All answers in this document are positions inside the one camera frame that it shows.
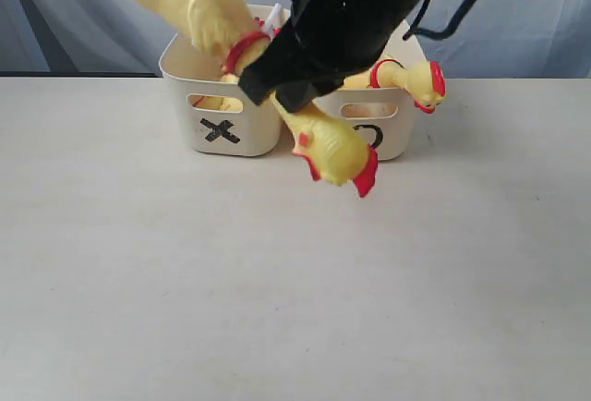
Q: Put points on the headless yellow rubber chicken body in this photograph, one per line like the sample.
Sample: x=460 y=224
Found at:
x=230 y=104

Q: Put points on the yellow rubber chicken back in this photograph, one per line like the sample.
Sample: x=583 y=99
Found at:
x=226 y=31

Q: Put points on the cream bin marked X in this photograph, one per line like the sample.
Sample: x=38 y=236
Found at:
x=188 y=73

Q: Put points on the white backdrop curtain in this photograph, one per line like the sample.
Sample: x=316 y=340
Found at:
x=497 y=39

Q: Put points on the cream bin marked O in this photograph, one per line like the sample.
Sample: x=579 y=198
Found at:
x=383 y=117

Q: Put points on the yellow rubber chicken front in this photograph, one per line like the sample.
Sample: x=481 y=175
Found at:
x=423 y=81

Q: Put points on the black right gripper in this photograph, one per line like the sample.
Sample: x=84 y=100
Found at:
x=324 y=42

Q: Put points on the yellow rubber chicken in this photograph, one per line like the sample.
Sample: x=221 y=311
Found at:
x=423 y=81
x=226 y=31

